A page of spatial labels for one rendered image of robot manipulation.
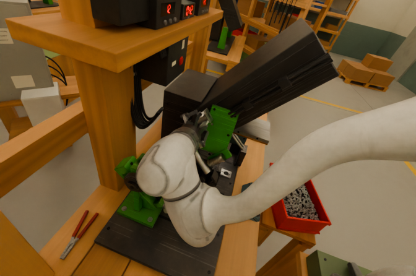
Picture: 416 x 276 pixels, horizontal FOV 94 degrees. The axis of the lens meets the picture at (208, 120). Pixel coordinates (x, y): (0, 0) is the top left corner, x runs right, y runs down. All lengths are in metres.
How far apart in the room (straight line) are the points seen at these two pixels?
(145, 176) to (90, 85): 0.33
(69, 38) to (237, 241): 0.82
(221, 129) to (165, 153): 0.43
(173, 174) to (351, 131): 0.31
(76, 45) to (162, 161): 0.27
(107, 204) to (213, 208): 0.56
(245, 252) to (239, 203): 0.45
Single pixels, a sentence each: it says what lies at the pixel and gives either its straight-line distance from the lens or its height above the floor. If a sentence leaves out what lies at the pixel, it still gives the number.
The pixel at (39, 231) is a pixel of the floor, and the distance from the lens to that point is 2.01.
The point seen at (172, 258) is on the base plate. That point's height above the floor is 0.90.
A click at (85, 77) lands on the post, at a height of 1.40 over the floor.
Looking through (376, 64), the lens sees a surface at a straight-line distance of 7.44.
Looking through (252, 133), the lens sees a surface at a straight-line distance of 0.95.
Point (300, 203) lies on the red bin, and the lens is 1.16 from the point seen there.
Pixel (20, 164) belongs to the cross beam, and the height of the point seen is 1.24.
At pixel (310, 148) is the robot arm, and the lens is 0.35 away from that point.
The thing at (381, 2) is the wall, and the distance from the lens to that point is 10.69.
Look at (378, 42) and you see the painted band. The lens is 11.07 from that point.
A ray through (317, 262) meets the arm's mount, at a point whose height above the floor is 0.93.
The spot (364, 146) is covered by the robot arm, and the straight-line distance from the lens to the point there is 0.35.
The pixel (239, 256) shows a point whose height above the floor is 0.90.
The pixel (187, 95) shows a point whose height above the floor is 1.24.
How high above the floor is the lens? 1.69
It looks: 36 degrees down
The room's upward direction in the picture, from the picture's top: 14 degrees clockwise
